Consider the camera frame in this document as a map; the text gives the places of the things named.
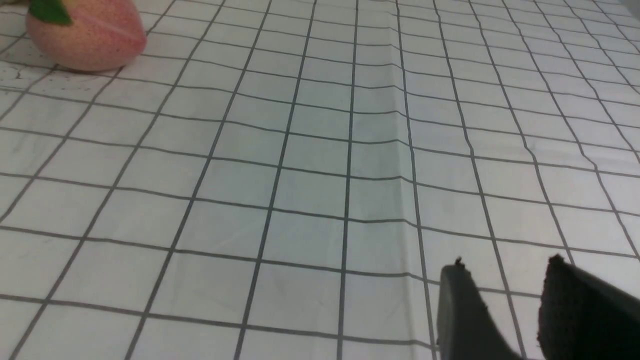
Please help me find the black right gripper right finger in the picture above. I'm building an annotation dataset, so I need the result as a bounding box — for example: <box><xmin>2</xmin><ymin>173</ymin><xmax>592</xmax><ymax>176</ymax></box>
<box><xmin>537</xmin><ymin>255</ymin><xmax>640</xmax><ymax>360</ymax></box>

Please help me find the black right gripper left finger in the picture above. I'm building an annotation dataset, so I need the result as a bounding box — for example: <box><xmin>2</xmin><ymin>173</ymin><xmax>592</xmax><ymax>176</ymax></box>
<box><xmin>436</xmin><ymin>257</ymin><xmax>521</xmax><ymax>360</ymax></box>

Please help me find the white grid tablecloth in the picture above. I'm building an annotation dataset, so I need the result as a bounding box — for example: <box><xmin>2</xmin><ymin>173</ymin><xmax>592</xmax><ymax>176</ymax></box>
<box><xmin>0</xmin><ymin>0</ymin><xmax>640</xmax><ymax>360</ymax></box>

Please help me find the pink toy peach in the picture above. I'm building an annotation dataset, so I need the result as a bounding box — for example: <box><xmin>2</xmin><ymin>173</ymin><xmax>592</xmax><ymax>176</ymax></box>
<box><xmin>25</xmin><ymin>0</ymin><xmax>147</xmax><ymax>72</ymax></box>

